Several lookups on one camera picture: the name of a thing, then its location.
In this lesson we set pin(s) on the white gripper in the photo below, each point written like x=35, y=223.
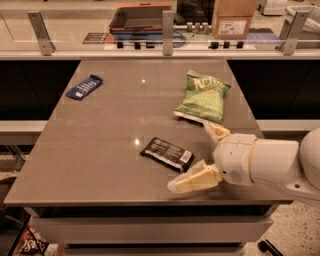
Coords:
x=234, y=157

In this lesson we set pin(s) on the black chocolate rxbar wrapper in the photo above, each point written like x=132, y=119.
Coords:
x=169, y=154

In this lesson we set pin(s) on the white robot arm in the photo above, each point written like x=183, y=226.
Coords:
x=289, y=166

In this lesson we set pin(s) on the blue blueberry rxbar wrapper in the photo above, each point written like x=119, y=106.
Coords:
x=85, y=87

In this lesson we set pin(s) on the green kettle chips bag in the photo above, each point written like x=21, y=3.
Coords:
x=204, y=98

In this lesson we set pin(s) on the black object on floor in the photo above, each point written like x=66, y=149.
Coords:
x=266, y=245

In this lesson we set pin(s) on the glass barrier panel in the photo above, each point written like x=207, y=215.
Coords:
x=84, y=30

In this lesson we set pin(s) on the brown cardboard box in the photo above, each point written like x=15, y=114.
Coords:
x=232, y=18

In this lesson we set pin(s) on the orange and black tray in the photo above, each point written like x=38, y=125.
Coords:
x=139, y=17

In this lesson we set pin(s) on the snack bag on floor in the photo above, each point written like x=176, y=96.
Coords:
x=32, y=243

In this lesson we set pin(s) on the middle metal glass bracket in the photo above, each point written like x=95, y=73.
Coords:
x=168, y=22

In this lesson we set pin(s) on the metal glass bracket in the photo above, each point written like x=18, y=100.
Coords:
x=168, y=22
x=291, y=31
x=45, y=43

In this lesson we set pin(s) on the right metal glass bracket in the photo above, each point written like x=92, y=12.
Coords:
x=291, y=31

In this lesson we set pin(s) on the left metal glass bracket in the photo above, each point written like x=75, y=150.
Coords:
x=45, y=43

